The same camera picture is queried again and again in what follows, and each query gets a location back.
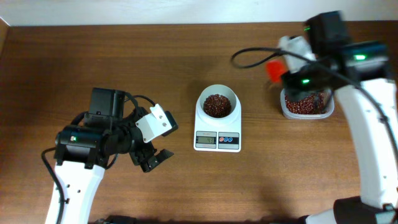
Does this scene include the red plastic measuring scoop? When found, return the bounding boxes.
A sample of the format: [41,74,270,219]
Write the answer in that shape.
[265,59,288,83]

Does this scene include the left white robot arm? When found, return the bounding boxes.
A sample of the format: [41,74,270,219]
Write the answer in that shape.
[41,88,178,223]

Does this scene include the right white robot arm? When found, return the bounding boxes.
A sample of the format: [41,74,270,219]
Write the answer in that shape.
[279,11,397,223]

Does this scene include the white digital kitchen scale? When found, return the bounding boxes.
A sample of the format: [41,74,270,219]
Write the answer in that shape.
[193,93,242,153]

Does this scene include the red beans in container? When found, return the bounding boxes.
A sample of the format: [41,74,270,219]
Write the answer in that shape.
[285,93,326,114]

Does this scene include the clear plastic bean container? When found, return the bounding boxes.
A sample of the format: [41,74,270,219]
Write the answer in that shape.
[280,89,335,120]

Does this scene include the red beans in bowl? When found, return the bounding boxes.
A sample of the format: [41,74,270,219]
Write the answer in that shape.
[203,94,232,118]

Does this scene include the white round bowl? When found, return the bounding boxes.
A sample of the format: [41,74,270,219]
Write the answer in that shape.
[197,85,240,119]

